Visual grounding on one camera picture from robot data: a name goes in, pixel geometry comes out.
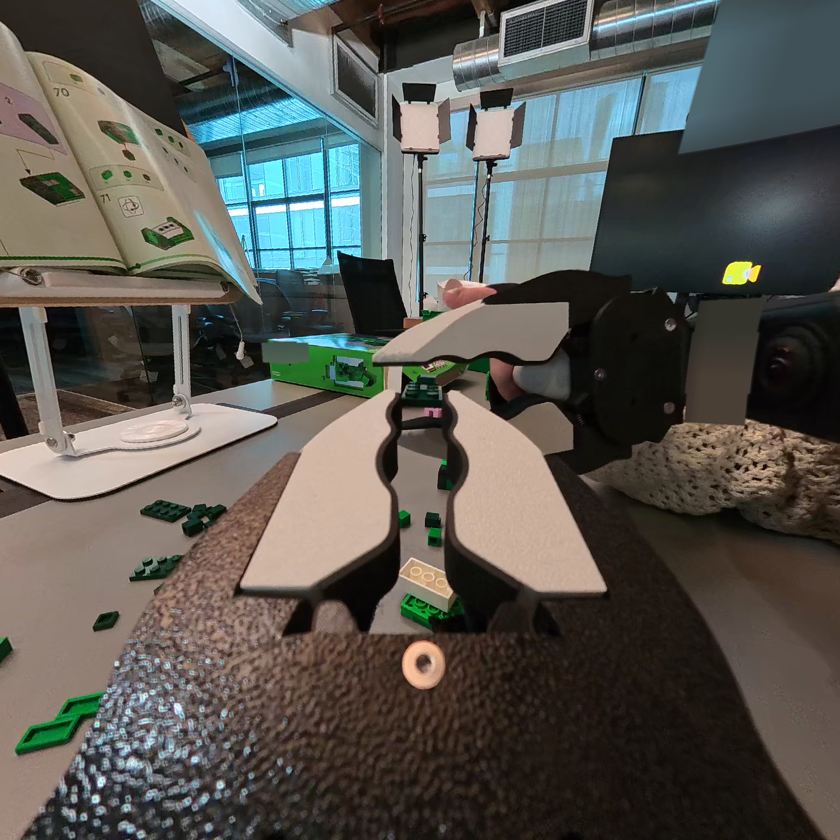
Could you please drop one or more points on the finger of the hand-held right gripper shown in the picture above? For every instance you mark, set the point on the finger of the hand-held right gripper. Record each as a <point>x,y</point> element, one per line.
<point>492,331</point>

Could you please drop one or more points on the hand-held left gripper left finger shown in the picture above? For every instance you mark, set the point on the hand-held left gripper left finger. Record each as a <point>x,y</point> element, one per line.
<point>328,505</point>

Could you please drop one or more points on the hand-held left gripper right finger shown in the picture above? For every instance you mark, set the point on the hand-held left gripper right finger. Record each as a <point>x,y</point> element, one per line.
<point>519,512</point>

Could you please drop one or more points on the dark green lego brick stack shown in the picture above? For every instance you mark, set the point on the dark green lego brick stack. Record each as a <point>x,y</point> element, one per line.
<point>423,390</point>

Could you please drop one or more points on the person's right forearm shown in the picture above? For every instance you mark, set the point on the person's right forearm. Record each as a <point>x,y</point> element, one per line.
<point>735,479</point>

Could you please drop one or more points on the green lego base, tan brick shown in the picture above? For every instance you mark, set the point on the green lego base, tan brick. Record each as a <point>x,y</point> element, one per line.
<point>427,584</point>

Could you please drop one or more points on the green lego box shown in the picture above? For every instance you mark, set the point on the green lego box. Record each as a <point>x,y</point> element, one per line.
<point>322,361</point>

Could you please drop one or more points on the scattered dark green lego pieces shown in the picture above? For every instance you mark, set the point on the scattered dark green lego pieces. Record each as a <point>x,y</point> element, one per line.
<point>177,515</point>

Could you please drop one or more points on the pile of bright green lego pieces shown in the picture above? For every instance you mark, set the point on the pile of bright green lego pieces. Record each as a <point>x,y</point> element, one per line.
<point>53,729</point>

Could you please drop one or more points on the lego instruction booklet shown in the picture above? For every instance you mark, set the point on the lego instruction booklet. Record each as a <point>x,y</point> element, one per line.
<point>105,158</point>

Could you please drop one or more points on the dark monitor screen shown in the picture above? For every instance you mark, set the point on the dark monitor screen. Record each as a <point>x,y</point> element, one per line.
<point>709,210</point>

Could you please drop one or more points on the studio light panel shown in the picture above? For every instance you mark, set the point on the studio light panel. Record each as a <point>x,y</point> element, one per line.
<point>495,129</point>
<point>420,125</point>

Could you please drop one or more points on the white round-cornered base plate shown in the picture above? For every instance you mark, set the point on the white round-cornered base plate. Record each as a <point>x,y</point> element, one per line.
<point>118,433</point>

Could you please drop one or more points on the ceiling air duct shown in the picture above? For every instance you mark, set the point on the ceiling air duct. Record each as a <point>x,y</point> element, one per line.
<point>617,33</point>

